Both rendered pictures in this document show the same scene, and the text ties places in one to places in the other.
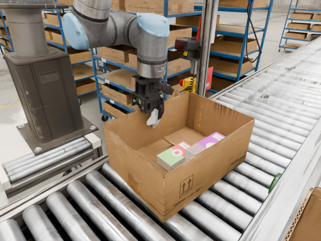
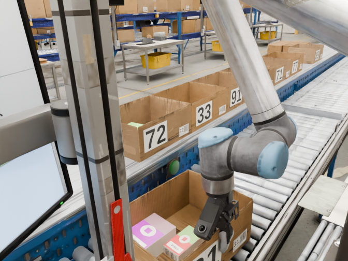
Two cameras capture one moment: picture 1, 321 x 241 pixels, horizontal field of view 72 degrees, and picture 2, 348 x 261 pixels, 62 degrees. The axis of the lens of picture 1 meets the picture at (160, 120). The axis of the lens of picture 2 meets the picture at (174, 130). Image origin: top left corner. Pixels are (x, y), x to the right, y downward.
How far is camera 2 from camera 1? 1.38 m
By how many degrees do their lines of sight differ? 126
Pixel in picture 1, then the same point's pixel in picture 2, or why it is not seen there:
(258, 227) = (144, 165)
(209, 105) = (143, 253)
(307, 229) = (136, 142)
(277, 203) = (129, 173)
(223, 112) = not seen: hidden behind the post
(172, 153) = (188, 237)
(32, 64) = not seen: outside the picture
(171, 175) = (185, 174)
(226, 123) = not seen: hidden behind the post
